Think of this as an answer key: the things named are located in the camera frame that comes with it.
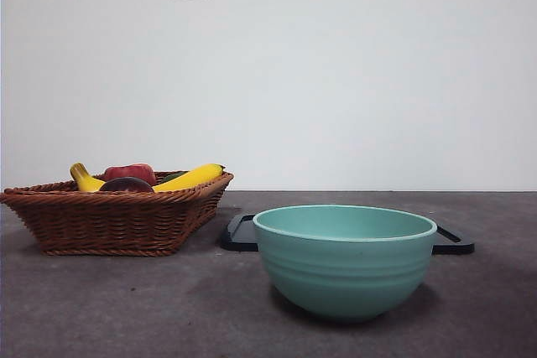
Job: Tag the teal ribbed bowl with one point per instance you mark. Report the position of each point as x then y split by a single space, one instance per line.
344 274

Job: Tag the dark red plum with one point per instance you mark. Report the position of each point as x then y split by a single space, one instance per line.
126 185

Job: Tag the yellow banana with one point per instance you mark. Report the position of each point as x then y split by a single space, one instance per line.
193 177

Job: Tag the green vegetable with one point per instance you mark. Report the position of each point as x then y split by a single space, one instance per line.
171 176

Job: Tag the red apple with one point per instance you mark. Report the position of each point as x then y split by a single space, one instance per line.
130 171

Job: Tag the brown wicker basket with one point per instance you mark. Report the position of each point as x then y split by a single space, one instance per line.
109 224

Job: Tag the dark green rectangular tray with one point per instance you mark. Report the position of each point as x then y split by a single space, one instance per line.
455 242

